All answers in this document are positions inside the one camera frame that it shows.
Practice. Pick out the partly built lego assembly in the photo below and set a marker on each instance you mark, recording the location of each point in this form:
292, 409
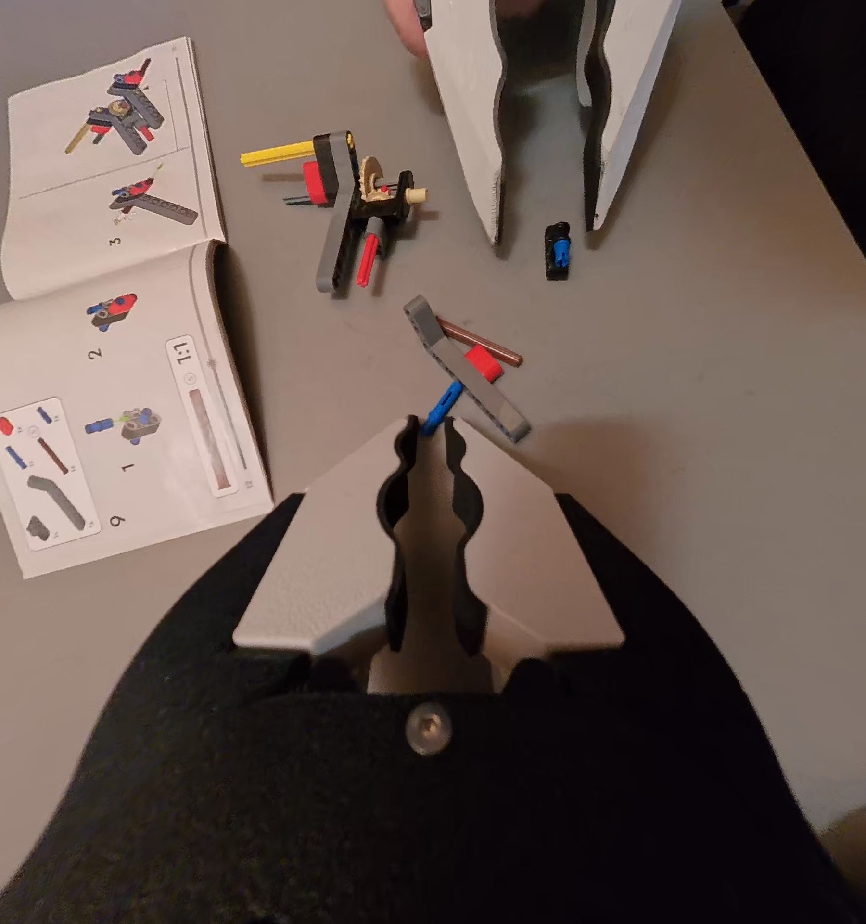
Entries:
339, 231

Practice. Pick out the black lego connector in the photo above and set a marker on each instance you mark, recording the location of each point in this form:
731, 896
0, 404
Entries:
556, 272

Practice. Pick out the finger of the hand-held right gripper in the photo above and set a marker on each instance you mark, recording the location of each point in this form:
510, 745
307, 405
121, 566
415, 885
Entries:
639, 72
469, 86

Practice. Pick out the blue lego pin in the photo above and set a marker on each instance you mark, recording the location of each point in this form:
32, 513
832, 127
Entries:
444, 406
561, 250

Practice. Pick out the open lego instruction booklet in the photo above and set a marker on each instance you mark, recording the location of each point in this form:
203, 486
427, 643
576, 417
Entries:
151, 433

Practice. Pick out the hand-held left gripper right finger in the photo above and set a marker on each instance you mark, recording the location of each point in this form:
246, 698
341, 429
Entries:
541, 570

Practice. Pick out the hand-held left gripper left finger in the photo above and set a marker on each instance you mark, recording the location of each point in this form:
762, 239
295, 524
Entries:
317, 570

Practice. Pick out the person's right hand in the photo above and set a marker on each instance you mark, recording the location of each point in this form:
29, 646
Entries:
408, 25

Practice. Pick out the brown lego axle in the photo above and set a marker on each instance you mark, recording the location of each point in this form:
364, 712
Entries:
476, 338

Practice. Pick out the grey bent lego liftarm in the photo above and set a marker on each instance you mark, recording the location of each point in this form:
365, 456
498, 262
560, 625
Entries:
501, 415

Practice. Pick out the small red lego piece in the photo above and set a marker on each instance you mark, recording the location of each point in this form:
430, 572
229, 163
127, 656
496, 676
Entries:
485, 363

